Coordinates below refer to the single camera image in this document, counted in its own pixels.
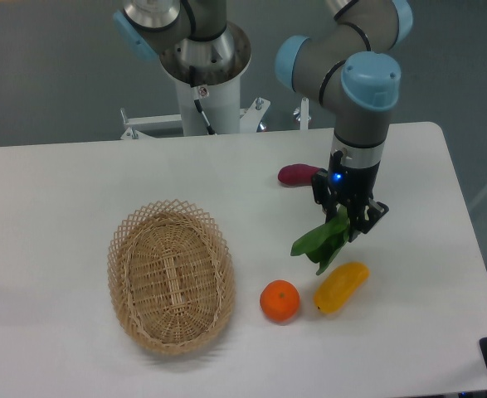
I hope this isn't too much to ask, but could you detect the orange tangerine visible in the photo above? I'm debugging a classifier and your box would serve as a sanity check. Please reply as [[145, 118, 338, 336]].
[[260, 279, 300, 323]]

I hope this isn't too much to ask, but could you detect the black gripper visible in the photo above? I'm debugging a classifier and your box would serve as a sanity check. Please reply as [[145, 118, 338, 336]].
[[311, 150, 389, 243]]

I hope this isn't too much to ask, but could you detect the purple sweet potato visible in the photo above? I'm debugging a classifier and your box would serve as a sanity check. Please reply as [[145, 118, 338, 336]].
[[277, 163, 324, 187]]

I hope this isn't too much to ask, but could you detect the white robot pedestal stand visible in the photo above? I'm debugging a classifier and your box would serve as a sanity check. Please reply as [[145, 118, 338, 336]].
[[119, 22, 314, 141]]

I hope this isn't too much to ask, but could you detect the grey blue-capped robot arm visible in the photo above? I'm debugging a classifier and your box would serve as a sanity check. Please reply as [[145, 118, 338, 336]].
[[113, 1, 413, 239]]

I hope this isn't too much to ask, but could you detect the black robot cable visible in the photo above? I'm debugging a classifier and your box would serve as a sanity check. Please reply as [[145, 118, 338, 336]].
[[188, 65, 218, 136]]

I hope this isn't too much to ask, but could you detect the woven wicker basket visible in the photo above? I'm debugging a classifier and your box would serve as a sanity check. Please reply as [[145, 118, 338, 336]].
[[107, 200, 236, 356]]

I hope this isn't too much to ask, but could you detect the yellow mango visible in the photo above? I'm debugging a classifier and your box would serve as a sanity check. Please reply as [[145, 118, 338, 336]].
[[314, 262, 370, 314]]

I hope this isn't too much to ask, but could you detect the green leafy vegetable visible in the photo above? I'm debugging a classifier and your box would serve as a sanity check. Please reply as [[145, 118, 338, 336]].
[[290, 206, 350, 275]]

